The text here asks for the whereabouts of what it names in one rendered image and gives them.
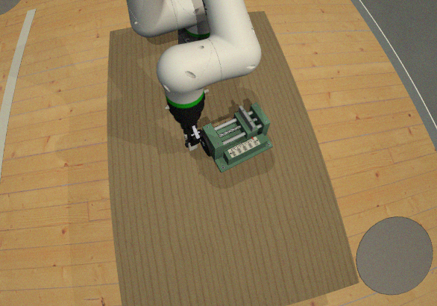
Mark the green bench vise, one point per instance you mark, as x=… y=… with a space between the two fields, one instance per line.
x=236 y=141

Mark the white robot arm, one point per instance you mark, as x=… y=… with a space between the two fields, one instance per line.
x=220 y=44

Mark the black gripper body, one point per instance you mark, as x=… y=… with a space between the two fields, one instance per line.
x=189 y=122

